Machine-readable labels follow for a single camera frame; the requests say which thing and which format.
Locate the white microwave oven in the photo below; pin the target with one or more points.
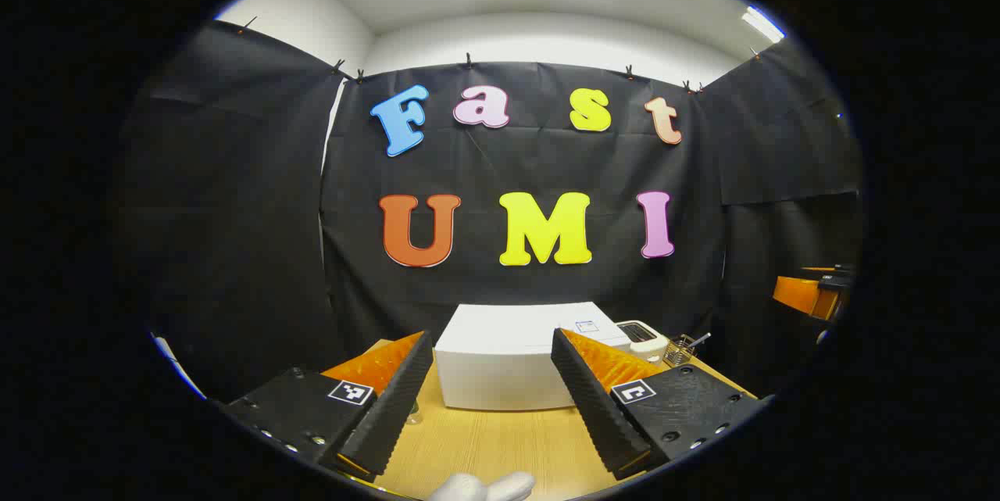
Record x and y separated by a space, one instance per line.
500 360

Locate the white toaster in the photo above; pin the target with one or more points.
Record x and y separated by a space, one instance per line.
644 338

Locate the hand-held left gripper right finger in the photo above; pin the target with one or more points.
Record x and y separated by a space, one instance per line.
598 415

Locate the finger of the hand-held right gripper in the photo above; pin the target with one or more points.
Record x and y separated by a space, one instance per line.
805 298

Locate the ceiling light panel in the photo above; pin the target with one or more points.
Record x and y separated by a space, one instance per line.
763 24

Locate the metal mesh basket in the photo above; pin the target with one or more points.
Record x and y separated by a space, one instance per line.
678 352

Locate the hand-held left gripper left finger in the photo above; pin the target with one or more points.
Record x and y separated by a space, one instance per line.
394 407

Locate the metal spoon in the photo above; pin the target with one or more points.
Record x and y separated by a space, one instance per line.
698 340

